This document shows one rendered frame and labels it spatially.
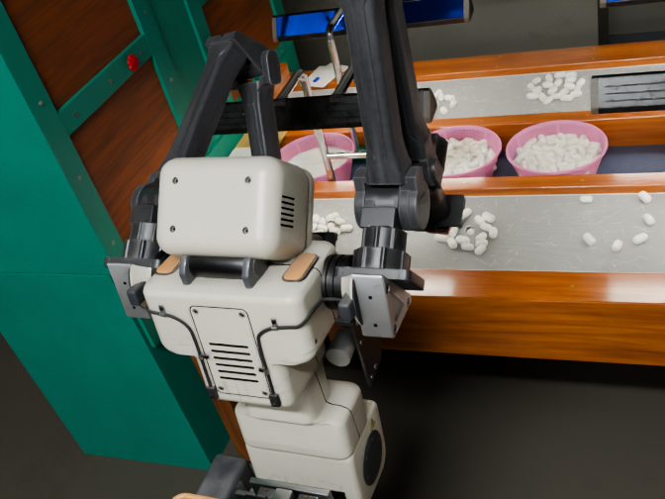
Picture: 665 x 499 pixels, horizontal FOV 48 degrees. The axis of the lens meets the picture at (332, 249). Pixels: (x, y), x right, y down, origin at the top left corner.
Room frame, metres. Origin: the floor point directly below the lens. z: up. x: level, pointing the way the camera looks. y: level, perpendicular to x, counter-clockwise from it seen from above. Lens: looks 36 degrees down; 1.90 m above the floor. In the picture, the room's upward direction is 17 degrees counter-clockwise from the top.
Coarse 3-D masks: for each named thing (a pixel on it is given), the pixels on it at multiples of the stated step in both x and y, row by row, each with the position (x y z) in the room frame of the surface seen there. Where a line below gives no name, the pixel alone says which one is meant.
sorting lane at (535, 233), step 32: (352, 224) 1.66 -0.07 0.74; (512, 224) 1.46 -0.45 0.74; (544, 224) 1.43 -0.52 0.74; (576, 224) 1.39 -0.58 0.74; (608, 224) 1.36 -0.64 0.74; (640, 224) 1.33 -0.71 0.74; (416, 256) 1.45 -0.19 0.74; (448, 256) 1.41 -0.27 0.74; (480, 256) 1.38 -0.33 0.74; (512, 256) 1.35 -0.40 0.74; (544, 256) 1.31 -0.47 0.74; (576, 256) 1.28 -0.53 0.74; (608, 256) 1.25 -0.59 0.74; (640, 256) 1.22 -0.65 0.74
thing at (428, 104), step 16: (320, 96) 1.69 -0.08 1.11; (352, 96) 1.64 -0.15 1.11; (432, 96) 1.57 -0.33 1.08; (224, 112) 1.80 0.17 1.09; (240, 112) 1.77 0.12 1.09; (288, 112) 1.71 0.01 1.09; (304, 112) 1.69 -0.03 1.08; (320, 112) 1.67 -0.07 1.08; (336, 112) 1.65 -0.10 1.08; (352, 112) 1.63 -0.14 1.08; (432, 112) 1.55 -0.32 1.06; (224, 128) 1.78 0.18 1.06; (240, 128) 1.76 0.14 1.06; (288, 128) 1.69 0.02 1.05; (304, 128) 1.68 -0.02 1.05; (320, 128) 1.66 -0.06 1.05; (336, 128) 1.64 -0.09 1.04
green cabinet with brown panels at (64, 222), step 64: (0, 0) 1.67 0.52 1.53; (64, 0) 1.84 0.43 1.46; (128, 0) 2.03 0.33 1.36; (192, 0) 2.28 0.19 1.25; (256, 0) 2.66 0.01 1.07; (0, 64) 1.60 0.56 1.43; (64, 64) 1.75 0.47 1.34; (192, 64) 2.19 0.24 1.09; (0, 128) 1.65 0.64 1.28; (64, 128) 1.65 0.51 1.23; (128, 128) 1.85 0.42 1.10; (0, 192) 1.70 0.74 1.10; (64, 192) 1.61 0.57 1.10; (128, 192) 1.76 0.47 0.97; (0, 256) 1.76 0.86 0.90; (64, 256) 1.66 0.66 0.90
